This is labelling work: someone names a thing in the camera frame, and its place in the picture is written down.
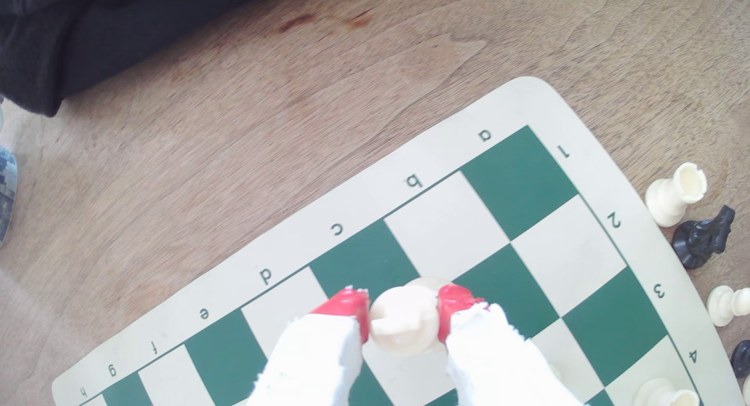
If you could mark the white chess rook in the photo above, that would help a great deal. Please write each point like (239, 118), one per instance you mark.
(674, 195)
(404, 318)

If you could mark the black chess knight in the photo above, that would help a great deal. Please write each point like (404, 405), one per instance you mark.
(700, 239)

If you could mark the green and white chess mat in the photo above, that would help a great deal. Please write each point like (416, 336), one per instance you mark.
(527, 183)

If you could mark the white chess piece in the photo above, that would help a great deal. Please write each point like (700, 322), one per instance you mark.
(662, 393)

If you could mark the white chess pawn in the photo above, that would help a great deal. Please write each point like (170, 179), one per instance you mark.
(726, 305)

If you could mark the dark grey cloth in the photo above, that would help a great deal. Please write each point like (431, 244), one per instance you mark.
(88, 37)

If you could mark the blue patterned object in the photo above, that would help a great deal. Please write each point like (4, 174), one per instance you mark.
(6, 189)

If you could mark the black chess piece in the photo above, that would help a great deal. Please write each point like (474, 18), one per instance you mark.
(742, 359)

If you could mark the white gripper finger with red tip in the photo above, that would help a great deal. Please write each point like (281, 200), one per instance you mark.
(492, 359)
(316, 359)

